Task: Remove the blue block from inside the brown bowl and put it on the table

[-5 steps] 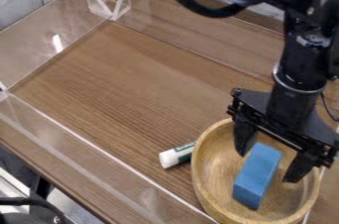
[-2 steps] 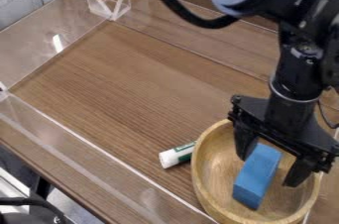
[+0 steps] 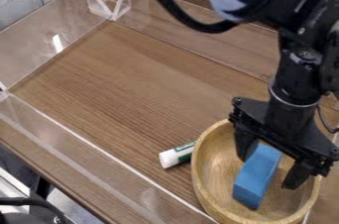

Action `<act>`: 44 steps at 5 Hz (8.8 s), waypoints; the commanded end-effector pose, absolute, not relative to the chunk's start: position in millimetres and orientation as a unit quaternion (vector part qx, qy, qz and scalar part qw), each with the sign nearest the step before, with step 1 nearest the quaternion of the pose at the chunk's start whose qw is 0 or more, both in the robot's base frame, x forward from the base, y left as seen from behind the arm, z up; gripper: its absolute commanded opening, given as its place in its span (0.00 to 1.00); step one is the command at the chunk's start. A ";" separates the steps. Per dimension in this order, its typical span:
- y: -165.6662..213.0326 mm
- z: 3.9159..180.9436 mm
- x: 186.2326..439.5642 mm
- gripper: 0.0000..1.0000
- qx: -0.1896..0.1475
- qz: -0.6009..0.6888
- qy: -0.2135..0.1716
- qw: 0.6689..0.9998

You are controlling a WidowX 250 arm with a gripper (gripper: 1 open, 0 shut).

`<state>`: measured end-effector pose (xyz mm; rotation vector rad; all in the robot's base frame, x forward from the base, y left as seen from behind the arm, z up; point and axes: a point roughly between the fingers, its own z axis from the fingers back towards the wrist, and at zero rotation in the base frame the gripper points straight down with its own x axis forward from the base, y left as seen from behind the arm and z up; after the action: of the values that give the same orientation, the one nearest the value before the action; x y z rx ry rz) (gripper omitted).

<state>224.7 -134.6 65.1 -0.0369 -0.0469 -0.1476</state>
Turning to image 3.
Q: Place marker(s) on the blue rectangular block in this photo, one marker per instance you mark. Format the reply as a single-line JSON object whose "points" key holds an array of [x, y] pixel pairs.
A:
{"points": [[255, 176]]}

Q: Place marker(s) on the brown wooden bowl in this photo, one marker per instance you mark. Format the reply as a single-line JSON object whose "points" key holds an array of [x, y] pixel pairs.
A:
{"points": [[215, 166]]}

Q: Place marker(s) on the white green glue stick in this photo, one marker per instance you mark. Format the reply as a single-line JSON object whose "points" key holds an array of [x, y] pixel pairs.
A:
{"points": [[177, 155]]}

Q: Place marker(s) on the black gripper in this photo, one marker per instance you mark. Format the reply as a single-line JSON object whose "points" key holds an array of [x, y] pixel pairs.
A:
{"points": [[287, 128]]}

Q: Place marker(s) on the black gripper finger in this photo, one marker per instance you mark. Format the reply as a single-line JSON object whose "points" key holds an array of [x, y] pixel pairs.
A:
{"points": [[298, 175]]}

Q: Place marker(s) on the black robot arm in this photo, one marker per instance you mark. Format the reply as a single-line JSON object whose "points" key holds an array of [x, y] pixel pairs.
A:
{"points": [[307, 75]]}

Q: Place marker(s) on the black metal stand base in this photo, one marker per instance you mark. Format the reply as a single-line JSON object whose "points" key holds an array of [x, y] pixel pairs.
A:
{"points": [[30, 218]]}

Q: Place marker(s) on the clear acrylic barrier wall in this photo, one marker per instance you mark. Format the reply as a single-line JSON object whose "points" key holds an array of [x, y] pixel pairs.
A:
{"points": [[104, 93]]}

